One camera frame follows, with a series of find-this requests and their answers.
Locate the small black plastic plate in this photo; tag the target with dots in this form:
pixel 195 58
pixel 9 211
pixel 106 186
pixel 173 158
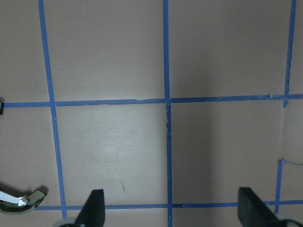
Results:
pixel 1 106

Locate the olive curved brake shoe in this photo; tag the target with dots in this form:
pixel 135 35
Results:
pixel 15 201

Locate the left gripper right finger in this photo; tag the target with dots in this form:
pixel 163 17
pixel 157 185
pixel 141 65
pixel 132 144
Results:
pixel 252 212

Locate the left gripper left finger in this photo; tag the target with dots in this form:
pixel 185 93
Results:
pixel 93 211

